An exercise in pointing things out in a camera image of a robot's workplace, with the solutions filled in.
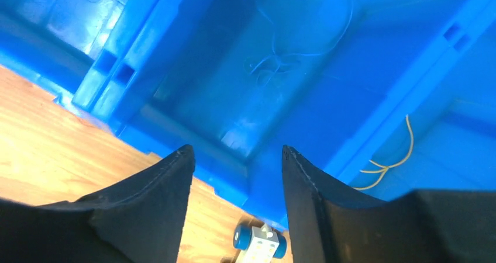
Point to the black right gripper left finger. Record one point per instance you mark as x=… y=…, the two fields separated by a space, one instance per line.
x=138 y=219

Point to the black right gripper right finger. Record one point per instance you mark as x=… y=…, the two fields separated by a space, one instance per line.
x=331 y=222

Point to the white toy car blue wheels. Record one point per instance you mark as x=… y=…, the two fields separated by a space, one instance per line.
x=257 y=244

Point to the blue plastic divided bin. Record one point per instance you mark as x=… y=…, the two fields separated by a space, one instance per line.
x=385 y=95

